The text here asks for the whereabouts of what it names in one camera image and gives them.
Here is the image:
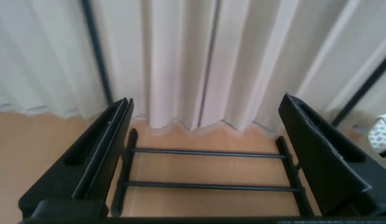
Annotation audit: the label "beige curtain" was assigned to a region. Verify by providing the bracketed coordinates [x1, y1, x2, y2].
[0, 0, 386, 139]

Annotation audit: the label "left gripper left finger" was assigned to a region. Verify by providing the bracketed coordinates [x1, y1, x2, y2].
[18, 98, 134, 218]

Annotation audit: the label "white laundry basket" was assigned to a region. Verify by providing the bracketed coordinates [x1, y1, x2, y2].
[366, 113, 386, 156]

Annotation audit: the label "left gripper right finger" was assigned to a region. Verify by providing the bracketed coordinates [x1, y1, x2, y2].
[278, 93, 386, 217]

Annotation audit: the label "black clothes rack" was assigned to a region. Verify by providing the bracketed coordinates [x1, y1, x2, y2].
[80, 0, 386, 218]

